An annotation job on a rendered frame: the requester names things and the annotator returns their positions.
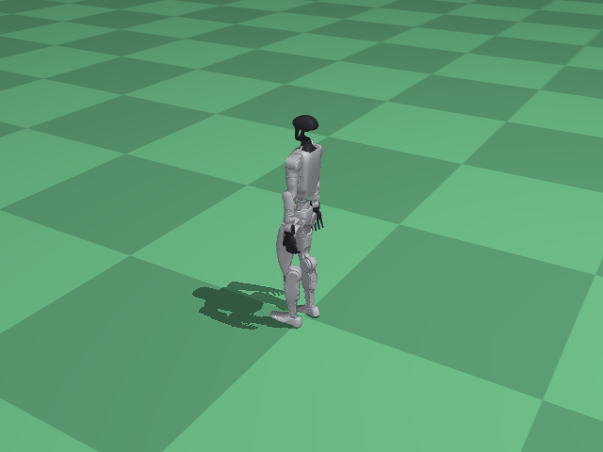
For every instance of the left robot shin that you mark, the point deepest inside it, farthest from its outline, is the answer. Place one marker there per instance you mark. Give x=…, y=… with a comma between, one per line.
x=292, y=291

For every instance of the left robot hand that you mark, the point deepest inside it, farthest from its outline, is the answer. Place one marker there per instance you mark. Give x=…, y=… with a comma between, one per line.
x=290, y=241

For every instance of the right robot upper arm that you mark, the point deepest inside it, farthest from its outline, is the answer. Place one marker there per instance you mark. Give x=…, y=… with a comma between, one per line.
x=321, y=151

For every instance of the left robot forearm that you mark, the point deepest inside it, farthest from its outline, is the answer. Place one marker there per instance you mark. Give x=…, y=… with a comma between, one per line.
x=289, y=213

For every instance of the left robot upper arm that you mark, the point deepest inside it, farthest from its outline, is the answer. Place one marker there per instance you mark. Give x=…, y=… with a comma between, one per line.
x=292, y=166

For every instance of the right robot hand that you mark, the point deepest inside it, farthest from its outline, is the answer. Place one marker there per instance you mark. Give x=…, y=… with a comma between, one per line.
x=316, y=210

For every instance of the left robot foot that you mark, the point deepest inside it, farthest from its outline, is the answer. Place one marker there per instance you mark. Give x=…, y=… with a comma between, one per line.
x=284, y=317

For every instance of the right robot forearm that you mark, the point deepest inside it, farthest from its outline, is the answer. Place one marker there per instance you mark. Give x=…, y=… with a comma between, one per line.
x=314, y=199

